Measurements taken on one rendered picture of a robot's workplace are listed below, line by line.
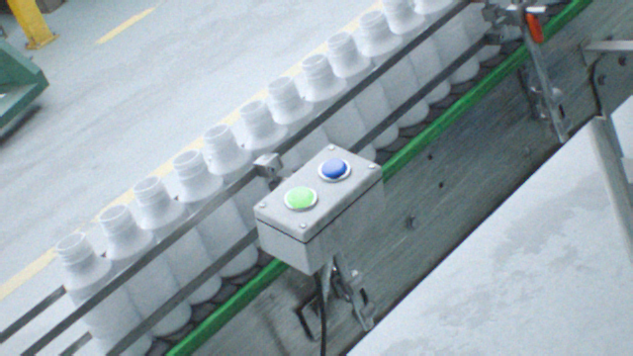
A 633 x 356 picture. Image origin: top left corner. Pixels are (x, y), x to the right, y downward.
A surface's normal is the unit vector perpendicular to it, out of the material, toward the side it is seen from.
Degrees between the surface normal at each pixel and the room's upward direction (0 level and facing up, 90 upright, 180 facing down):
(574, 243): 0
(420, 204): 90
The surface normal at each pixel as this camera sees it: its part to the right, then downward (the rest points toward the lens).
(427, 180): 0.66, 0.08
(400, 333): -0.36, -0.84
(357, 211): 0.75, 0.36
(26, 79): -0.39, 0.54
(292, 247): -0.66, 0.55
